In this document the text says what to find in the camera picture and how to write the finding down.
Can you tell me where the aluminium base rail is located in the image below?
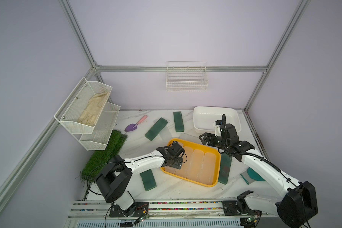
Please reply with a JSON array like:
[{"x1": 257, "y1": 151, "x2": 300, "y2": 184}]
[{"x1": 64, "y1": 199, "x2": 271, "y2": 228}]

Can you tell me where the clear pencil case pink pen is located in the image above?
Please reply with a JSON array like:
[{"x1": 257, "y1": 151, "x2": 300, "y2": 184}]
[{"x1": 164, "y1": 166, "x2": 176, "y2": 174}]

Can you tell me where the white plastic storage box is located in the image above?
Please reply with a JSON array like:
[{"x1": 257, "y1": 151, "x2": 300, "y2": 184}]
[{"x1": 193, "y1": 106, "x2": 241, "y2": 133}]

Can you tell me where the green pencil case back upright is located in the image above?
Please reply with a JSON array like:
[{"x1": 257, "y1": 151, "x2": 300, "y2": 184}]
[{"x1": 173, "y1": 111, "x2": 184, "y2": 133}]

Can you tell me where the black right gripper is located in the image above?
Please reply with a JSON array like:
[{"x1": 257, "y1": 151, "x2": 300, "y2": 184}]
[{"x1": 199, "y1": 132, "x2": 230, "y2": 150}]

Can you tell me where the white mesh two-tier shelf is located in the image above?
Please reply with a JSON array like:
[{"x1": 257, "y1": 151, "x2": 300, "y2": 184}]
[{"x1": 54, "y1": 78, "x2": 120, "y2": 151}]

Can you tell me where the yellow plastic tray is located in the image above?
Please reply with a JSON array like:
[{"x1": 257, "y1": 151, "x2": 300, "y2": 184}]
[{"x1": 161, "y1": 138, "x2": 221, "y2": 187}]

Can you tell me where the beige cloth in shelf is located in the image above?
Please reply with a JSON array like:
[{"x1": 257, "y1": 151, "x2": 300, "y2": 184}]
[{"x1": 78, "y1": 92, "x2": 110, "y2": 127}]

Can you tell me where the green pencil case front right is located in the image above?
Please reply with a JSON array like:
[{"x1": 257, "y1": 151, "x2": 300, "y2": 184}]
[{"x1": 218, "y1": 153, "x2": 232, "y2": 185}]

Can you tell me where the green artificial grass mat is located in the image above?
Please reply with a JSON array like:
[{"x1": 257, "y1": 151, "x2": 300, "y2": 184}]
[{"x1": 81, "y1": 130, "x2": 127, "y2": 182}]

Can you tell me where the green pencil case back angled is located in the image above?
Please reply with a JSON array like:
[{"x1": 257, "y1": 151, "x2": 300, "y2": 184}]
[{"x1": 144, "y1": 118, "x2": 168, "y2": 141}]

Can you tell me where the purple pink garden trowel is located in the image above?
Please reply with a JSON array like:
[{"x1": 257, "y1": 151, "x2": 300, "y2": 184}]
[{"x1": 124, "y1": 115, "x2": 148, "y2": 132}]

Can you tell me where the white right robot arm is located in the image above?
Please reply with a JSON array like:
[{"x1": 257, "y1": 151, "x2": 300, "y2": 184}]
[{"x1": 199, "y1": 120, "x2": 318, "y2": 228}]

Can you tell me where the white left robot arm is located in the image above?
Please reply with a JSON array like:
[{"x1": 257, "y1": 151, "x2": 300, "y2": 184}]
[{"x1": 95, "y1": 141, "x2": 187, "y2": 217}]

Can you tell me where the green pencil case front left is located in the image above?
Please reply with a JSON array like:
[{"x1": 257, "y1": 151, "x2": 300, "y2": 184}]
[{"x1": 140, "y1": 170, "x2": 157, "y2": 192}]

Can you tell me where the white wire wall basket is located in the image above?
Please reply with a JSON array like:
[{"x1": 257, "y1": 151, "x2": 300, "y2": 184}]
[{"x1": 166, "y1": 61, "x2": 209, "y2": 92}]

